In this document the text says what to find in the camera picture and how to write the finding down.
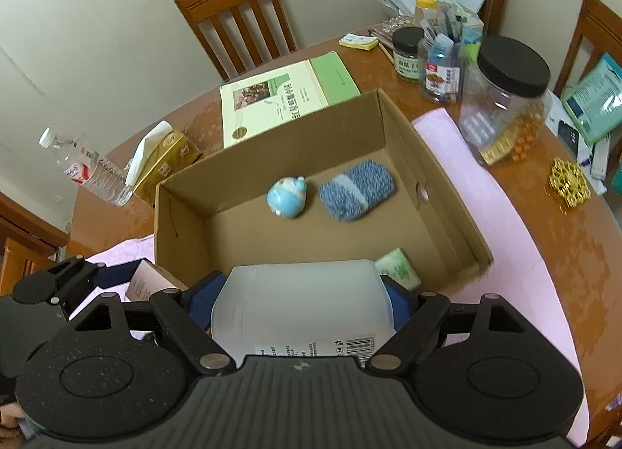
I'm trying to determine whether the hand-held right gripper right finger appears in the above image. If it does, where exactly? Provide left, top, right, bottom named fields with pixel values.
left=364, top=274, right=524, bottom=375

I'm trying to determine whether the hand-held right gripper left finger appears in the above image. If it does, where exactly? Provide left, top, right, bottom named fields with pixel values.
left=73, top=271, right=239, bottom=377

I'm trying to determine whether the teal foil packet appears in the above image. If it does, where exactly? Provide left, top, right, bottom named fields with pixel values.
left=561, top=53, right=622, bottom=147

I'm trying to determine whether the wooden desktop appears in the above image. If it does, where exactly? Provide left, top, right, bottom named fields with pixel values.
left=63, top=16, right=622, bottom=446

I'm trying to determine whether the clear jar holding pens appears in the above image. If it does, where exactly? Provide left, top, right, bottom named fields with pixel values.
left=417, top=33, right=463, bottom=104

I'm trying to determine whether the bottle with yellow lid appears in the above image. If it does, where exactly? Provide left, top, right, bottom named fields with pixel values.
left=414, top=0, right=441, bottom=33

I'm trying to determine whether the yellow sticky note pad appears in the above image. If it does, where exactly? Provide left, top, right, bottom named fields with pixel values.
left=339, top=33, right=379, bottom=52

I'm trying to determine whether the pink towel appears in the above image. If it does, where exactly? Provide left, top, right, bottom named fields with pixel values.
left=87, top=108, right=585, bottom=448

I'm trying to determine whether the blue round toy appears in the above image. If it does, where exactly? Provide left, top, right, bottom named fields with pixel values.
left=266, top=176, right=308, bottom=219

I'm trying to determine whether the gold ornament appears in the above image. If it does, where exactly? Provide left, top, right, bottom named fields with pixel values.
left=549, top=159, right=592, bottom=210

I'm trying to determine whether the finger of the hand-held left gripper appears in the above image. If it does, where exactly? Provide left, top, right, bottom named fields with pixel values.
left=89, top=259, right=147, bottom=291
left=14, top=257, right=99, bottom=320

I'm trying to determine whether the brown cardboard box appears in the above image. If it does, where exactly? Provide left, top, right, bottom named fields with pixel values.
left=153, top=88, right=494, bottom=295

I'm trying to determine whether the small pink carton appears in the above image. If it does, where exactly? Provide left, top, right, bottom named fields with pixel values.
left=125, top=259, right=188, bottom=305

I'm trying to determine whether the large clear jar black lid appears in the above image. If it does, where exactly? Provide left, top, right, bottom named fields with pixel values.
left=459, top=36, right=553, bottom=166

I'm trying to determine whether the green and white book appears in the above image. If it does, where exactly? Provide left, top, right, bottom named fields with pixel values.
left=220, top=51, right=363, bottom=149

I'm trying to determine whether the yellow tissue box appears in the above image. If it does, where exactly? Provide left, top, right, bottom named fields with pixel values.
left=125, top=121, right=204, bottom=207

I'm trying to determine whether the orange pill blister pack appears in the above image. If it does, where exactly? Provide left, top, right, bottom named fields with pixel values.
left=479, top=111, right=543, bottom=167

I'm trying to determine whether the blue knit sock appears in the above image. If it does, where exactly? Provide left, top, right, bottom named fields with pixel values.
left=318, top=160, right=396, bottom=223

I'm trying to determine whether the small green wipes pack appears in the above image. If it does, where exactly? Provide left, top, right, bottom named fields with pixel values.
left=374, top=248, right=421, bottom=292

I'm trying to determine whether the translucent white plastic bottle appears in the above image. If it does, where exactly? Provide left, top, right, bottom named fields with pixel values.
left=210, top=259, right=396, bottom=363

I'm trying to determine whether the plastic water bottle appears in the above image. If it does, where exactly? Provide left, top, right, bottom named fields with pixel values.
left=39, top=127, right=135, bottom=207

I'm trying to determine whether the small jar with black lid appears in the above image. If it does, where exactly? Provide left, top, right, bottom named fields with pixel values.
left=391, top=27, right=426, bottom=83

